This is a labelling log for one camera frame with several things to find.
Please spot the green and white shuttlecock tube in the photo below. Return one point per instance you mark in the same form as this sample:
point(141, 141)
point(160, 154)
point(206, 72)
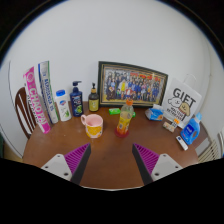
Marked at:
point(47, 93)

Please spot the small orange and white box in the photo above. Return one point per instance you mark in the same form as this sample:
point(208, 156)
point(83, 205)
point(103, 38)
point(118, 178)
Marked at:
point(176, 123)

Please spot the white radiator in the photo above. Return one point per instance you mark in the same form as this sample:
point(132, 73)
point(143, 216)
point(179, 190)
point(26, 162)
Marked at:
point(207, 151)

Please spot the dark blue pump bottle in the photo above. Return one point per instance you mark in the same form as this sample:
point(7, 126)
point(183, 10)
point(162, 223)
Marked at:
point(77, 103)

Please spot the pink and yellow mug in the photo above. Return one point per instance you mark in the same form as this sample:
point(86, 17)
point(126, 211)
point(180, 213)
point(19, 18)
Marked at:
point(94, 128)

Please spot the small beige snack packet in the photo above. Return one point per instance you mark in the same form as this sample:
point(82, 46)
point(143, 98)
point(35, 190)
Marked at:
point(168, 127)

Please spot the brown pump bottle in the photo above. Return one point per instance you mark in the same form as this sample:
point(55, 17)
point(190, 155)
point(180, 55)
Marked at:
point(93, 102)

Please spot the orange-capped clear drink bottle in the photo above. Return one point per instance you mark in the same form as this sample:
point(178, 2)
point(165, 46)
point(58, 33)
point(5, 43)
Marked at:
point(124, 121)

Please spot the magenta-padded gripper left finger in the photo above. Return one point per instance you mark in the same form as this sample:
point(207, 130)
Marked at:
point(77, 159)

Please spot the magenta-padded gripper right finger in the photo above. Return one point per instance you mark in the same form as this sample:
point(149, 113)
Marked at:
point(146, 159)

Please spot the blue tissue pack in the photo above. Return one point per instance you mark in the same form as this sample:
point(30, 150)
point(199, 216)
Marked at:
point(155, 114)

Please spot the blue detergent bottle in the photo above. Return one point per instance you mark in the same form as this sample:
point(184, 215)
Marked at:
point(190, 131)

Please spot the white blue-capped lotion bottle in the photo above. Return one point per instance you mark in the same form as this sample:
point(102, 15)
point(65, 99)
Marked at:
point(63, 108)

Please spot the pink shuttlecock tube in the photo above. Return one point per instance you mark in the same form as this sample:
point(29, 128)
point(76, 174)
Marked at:
point(36, 103)

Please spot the black-framed group picture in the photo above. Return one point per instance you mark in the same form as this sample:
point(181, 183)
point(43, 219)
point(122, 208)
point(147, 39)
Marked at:
point(133, 86)

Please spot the brown wooden chair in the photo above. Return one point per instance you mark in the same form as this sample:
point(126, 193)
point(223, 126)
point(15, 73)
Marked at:
point(22, 113)

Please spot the white remote control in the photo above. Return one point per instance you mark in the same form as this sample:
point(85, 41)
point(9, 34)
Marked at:
point(182, 143)

